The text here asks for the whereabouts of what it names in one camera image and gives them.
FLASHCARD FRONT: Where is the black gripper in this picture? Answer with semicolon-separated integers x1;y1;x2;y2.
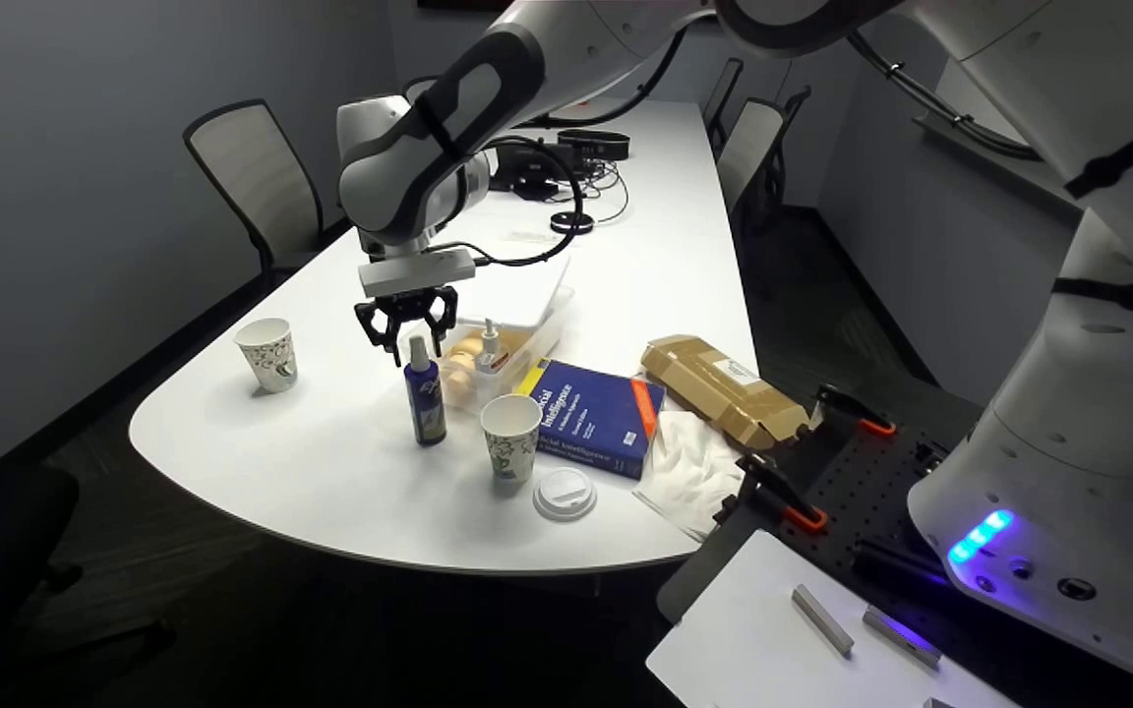
349;283;463;368

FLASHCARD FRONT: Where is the blue spray bottle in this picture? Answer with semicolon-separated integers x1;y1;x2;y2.
400;330;451;451

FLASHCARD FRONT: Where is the blue hardcover book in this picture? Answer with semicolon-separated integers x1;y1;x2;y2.
527;359;666;482

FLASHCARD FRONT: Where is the clear plastic container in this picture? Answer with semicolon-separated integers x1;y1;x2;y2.
442;312;569;405

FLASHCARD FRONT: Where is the patterned paper cup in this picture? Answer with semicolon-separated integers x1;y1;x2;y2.
474;391;545;499
230;316;304;398

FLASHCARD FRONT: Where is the black laptop stand device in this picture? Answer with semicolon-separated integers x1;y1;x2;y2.
491;134;574;206

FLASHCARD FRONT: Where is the grey mesh office chair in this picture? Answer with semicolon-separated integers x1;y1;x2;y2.
181;96;329;275
717;96;789;217

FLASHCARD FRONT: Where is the white plastic cup lid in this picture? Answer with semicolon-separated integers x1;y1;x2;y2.
527;467;603;526

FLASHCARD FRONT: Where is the black power adapter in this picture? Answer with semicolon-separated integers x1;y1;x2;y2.
549;126;632;166

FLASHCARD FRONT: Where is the white crumpled cloth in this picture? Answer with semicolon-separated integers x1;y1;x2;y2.
628;405;751;543

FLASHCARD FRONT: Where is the black orange clamp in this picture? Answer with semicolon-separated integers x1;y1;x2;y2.
810;383;905;439
737;447;838;537

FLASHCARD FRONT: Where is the white board sheet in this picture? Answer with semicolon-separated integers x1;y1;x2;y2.
642;526;1021;708

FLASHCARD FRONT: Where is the grey marker pen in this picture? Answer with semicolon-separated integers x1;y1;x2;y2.
788;583;863;662
856;600;946;674

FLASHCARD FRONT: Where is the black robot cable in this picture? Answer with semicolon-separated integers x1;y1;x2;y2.
456;134;595;275

